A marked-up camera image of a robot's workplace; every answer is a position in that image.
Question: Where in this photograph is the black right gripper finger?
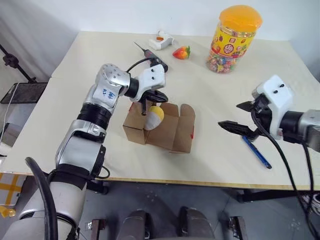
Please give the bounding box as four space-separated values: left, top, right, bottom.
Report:
236 100 257 114
217 120 262 142

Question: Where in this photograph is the red toy strawberry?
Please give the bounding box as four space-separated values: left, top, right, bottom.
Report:
172 45 192 61

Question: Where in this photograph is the thick black hose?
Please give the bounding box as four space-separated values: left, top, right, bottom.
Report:
24 156 59 240

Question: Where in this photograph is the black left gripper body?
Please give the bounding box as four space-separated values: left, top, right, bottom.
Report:
136 86 159 117

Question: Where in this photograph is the yellow white plush toy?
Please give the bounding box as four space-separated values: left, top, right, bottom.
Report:
144 105 165 131

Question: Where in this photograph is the black tripod stand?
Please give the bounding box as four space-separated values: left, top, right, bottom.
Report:
0 44 37 83

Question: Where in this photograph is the black table frame leg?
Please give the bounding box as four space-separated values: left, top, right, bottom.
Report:
86 180 110 196
236 188 320 203

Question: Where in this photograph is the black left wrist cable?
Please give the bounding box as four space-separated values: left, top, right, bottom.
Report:
124 56 161 74

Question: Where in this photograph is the white glue gun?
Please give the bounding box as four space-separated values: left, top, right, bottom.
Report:
148 29 175 50

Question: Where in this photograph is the blue pen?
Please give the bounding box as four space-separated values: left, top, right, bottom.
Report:
241 135 273 170

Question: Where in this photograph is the dark rounded shape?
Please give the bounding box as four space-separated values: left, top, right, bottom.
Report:
122 210 152 240

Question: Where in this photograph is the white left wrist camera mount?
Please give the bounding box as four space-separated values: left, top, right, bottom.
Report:
136 64 167 98

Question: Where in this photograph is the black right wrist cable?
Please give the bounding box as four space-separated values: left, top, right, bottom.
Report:
250 108 320 240

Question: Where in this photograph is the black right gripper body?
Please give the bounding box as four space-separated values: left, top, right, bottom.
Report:
251 94 273 133

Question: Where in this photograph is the dark metal bracket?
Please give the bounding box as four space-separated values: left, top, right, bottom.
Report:
228 216 249 240
90 219 107 240

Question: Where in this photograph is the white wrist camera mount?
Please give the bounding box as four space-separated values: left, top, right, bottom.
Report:
136 64 167 98
251 74 294 140

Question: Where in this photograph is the brown cardboard box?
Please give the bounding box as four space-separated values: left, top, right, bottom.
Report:
122 101 196 154

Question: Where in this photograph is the thin white cable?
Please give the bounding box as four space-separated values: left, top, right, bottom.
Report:
0 83 19 141

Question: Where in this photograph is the candy jar with orange lid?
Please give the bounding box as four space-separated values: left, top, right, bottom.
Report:
205 5 263 75

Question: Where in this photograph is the black red screwdriver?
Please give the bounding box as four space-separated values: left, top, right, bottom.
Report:
134 41 169 73

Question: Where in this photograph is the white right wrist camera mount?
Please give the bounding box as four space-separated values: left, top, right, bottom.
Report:
251 74 294 140

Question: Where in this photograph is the white box with yellow tape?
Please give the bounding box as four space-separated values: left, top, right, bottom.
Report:
0 172 27 208

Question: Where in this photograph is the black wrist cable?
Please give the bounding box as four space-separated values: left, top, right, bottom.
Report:
250 108 320 240
124 56 161 74

